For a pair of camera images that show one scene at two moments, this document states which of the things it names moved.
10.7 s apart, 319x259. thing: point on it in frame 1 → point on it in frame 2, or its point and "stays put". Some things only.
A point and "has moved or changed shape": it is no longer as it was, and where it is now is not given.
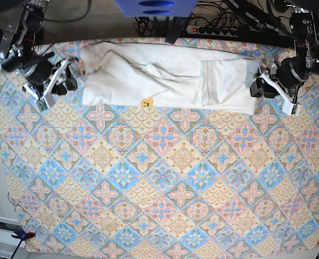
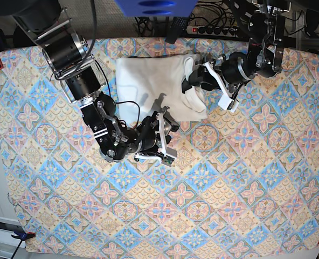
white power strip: (219, 31) stays put
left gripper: (290, 73) → (236, 69)
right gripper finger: (59, 89) → (168, 138)
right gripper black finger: (71, 82) → (170, 125)
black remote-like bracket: (178, 25) stays put
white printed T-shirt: (137, 74) has moved or changed shape
